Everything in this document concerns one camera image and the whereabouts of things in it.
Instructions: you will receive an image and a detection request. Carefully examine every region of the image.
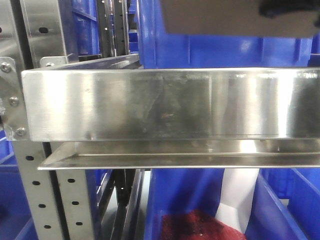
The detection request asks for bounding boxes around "red mesh bag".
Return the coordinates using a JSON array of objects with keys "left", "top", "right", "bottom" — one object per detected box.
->
[{"left": 159, "top": 209, "right": 246, "bottom": 240}]

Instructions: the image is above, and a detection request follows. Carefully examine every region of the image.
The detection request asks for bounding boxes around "blue bin lower shelf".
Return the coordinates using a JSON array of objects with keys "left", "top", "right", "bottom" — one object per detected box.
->
[{"left": 144, "top": 168, "right": 225, "bottom": 240}]

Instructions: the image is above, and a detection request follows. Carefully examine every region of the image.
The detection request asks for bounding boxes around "stainless steel shelf tray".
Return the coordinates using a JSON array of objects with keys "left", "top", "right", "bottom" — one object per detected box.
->
[{"left": 21, "top": 53, "right": 320, "bottom": 171}]

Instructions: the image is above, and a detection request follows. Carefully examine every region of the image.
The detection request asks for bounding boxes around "large blue bin upper shelf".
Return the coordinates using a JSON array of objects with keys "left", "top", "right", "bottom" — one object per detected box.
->
[{"left": 137, "top": 0, "right": 320, "bottom": 69}]

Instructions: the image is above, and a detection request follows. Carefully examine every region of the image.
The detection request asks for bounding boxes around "perforated steel shelf upright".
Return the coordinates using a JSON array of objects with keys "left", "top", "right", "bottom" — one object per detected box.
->
[{"left": 0, "top": 0, "right": 101, "bottom": 240}]

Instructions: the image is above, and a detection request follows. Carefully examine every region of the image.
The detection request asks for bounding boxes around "brown cardboard box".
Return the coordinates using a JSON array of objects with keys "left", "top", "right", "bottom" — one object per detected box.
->
[{"left": 160, "top": 0, "right": 320, "bottom": 38}]

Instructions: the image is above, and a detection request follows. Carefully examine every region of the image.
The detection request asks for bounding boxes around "blue bin lower right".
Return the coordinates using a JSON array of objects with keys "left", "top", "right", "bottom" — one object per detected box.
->
[{"left": 245, "top": 168, "right": 320, "bottom": 240}]

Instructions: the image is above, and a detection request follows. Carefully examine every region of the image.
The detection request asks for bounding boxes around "black perforated rack post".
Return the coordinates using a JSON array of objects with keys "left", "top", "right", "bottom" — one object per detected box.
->
[{"left": 96, "top": 0, "right": 130, "bottom": 58}]

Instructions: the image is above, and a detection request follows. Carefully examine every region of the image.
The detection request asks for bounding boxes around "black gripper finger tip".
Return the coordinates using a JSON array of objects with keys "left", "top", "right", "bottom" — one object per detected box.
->
[{"left": 259, "top": 0, "right": 320, "bottom": 18}]

